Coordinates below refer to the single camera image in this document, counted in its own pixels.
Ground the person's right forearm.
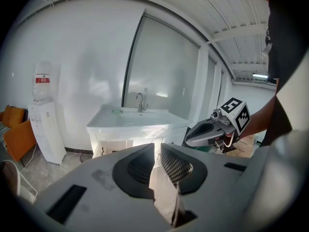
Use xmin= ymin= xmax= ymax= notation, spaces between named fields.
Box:
xmin=238 ymin=94 xmax=279 ymax=140

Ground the cardboard box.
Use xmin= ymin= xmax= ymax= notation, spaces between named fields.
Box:
xmin=226 ymin=133 xmax=259 ymax=159

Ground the small gripper-mounted camera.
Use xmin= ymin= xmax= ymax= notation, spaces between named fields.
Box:
xmin=210 ymin=108 xmax=230 ymax=126

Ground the white water dispenser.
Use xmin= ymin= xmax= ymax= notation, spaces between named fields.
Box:
xmin=27 ymin=101 xmax=67 ymax=165

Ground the person's black shirt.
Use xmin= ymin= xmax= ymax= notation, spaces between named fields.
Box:
xmin=261 ymin=0 xmax=309 ymax=150

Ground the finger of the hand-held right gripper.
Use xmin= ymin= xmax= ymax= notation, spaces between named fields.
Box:
xmin=187 ymin=118 xmax=219 ymax=136
xmin=185 ymin=131 xmax=229 ymax=148

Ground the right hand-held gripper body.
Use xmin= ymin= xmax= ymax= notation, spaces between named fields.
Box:
xmin=212 ymin=97 xmax=252 ymax=143

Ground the white sink cabinet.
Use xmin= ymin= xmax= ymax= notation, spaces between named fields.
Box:
xmin=88 ymin=126 xmax=192 ymax=160

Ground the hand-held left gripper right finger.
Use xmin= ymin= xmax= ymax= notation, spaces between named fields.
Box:
xmin=160 ymin=143 xmax=258 ymax=232

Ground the orange sofa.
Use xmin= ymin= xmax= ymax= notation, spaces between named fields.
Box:
xmin=0 ymin=104 xmax=37 ymax=163

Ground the striped pillow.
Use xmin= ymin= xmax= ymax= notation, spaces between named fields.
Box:
xmin=0 ymin=121 xmax=12 ymax=145

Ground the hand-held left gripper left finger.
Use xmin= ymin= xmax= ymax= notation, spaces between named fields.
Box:
xmin=35 ymin=143 xmax=174 ymax=232

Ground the clear water dispenser bottle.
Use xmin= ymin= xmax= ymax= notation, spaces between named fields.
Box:
xmin=32 ymin=61 xmax=53 ymax=103

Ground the chrome faucet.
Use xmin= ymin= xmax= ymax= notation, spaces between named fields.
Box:
xmin=135 ymin=92 xmax=149 ymax=114

